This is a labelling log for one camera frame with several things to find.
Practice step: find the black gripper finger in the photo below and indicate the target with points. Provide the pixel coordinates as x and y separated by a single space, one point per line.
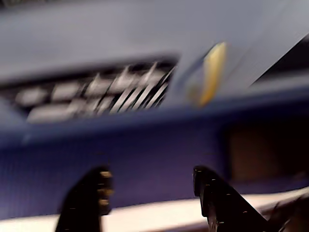
84 200
222 205

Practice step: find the blue wooden toy kitchen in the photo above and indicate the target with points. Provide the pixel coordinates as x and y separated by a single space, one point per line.
144 145

